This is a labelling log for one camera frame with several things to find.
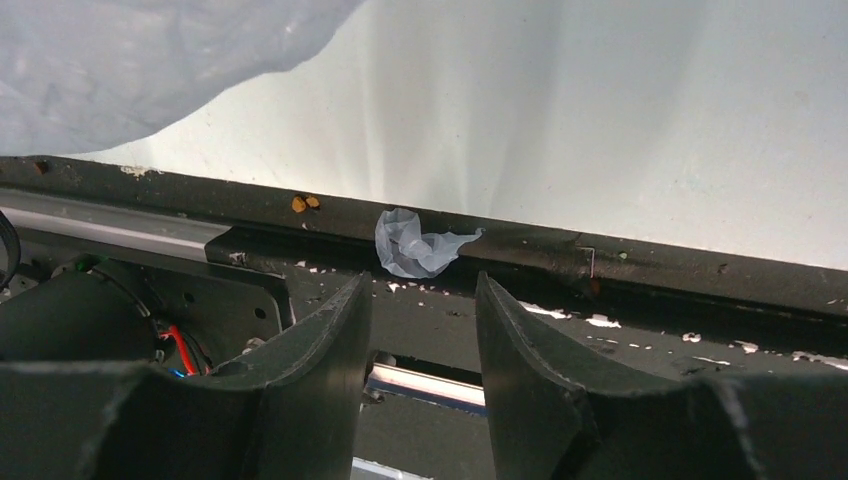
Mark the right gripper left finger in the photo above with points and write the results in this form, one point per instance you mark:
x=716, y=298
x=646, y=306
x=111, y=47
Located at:
x=287, y=409

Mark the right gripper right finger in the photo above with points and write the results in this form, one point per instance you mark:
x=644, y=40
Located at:
x=556, y=409

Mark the light blue plastic trash bag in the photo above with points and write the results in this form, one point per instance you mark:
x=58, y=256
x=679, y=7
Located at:
x=85, y=76

